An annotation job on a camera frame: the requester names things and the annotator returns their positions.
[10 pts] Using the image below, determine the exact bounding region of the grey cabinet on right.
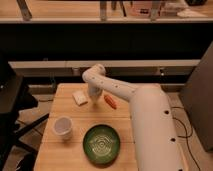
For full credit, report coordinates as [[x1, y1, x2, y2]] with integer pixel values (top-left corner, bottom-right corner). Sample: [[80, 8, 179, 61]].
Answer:
[[179, 42, 213, 152]]

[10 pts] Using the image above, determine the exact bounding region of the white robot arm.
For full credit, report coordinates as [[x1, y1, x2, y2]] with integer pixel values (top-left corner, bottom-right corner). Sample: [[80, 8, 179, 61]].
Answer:
[[82, 64, 186, 171]]

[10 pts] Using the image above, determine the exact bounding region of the green patterned plate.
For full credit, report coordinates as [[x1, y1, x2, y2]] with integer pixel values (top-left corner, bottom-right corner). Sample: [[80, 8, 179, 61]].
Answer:
[[83, 124, 120, 165]]

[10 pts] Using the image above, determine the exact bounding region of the black cable on floor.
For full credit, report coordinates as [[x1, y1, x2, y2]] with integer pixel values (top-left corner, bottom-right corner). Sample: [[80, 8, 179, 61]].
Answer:
[[171, 105, 202, 171]]

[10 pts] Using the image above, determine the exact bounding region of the black office chair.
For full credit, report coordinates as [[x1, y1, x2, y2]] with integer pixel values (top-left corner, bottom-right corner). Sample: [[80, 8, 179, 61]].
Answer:
[[0, 55, 49, 171]]

